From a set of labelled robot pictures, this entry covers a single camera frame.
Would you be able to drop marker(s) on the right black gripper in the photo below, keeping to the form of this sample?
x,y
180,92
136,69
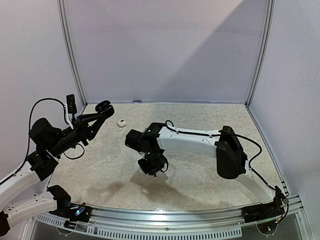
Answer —
x,y
152,170

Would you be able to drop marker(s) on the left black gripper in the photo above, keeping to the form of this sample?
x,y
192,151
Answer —
x,y
83,130

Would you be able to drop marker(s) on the black earbud case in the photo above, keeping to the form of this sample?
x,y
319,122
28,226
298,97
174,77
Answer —
x,y
105,108

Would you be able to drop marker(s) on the white earbud case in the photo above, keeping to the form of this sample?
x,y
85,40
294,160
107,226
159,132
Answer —
x,y
121,123

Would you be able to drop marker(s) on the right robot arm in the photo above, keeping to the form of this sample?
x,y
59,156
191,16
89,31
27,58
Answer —
x,y
232,163

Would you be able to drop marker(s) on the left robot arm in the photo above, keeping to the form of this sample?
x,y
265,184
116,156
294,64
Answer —
x,y
51,142

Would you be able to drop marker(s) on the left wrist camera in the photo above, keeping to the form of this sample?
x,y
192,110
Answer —
x,y
70,110

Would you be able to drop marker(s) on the purple sticker on wall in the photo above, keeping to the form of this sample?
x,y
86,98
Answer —
x,y
137,101

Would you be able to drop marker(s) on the aluminium front rail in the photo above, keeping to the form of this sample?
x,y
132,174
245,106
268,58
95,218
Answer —
x,y
124,224

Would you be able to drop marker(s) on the left aluminium corner post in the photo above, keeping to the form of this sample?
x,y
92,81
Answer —
x,y
61,5

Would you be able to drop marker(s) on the aluminium corner post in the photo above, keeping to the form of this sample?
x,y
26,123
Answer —
x,y
61,5
262,51

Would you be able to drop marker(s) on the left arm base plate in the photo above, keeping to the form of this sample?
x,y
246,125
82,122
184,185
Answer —
x,y
75,213

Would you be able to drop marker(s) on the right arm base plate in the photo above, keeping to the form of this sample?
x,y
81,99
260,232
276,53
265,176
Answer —
x,y
262,211

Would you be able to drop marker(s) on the right aluminium corner post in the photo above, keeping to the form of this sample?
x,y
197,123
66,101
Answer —
x,y
262,51

